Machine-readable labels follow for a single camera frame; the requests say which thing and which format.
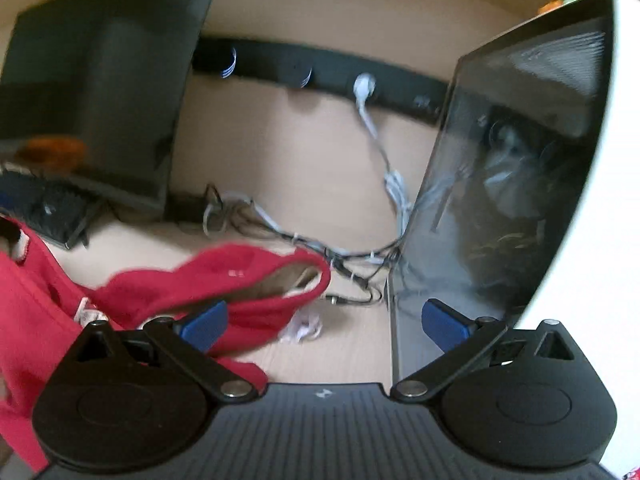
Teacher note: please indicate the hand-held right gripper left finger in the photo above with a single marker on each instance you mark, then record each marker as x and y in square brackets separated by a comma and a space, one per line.
[205, 327]

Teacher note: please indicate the black computer monitor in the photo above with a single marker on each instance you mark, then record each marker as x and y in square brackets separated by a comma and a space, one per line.
[100, 85]

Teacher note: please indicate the white computer case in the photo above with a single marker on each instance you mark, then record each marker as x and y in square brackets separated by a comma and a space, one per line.
[615, 160]

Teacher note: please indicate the black wall power strip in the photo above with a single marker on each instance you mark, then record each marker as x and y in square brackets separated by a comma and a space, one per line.
[280, 62]

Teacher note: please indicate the black keyboard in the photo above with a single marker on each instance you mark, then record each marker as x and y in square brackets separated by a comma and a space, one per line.
[45, 210]

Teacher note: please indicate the red hoodie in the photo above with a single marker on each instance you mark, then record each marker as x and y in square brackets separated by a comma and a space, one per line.
[40, 320]

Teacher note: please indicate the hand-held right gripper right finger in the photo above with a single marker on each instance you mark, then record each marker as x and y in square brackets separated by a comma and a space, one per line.
[442, 327]

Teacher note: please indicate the crumpled white tissue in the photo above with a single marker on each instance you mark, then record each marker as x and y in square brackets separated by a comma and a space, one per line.
[302, 329]

